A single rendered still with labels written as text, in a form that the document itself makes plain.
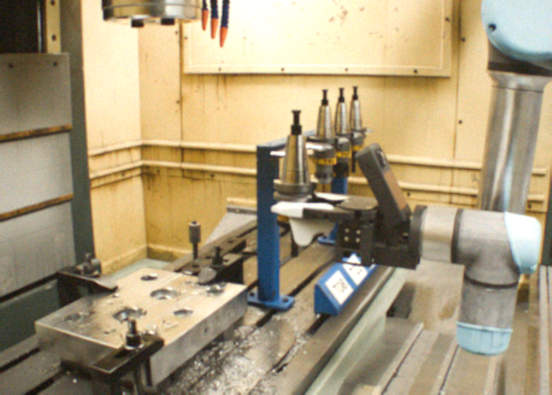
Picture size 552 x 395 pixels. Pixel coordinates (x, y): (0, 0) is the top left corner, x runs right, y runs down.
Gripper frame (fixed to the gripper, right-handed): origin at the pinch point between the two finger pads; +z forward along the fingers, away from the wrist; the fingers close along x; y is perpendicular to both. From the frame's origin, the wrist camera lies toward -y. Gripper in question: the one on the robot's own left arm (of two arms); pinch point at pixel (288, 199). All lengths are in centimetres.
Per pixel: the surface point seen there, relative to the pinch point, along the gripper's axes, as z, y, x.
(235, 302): 11.9, 20.9, 5.6
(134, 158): 106, 17, 96
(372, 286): -3.3, 28.3, 40.4
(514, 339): -36, 51, 74
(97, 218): 106, 35, 73
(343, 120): 8, -7, 49
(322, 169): 8.6, 2.6, 38.0
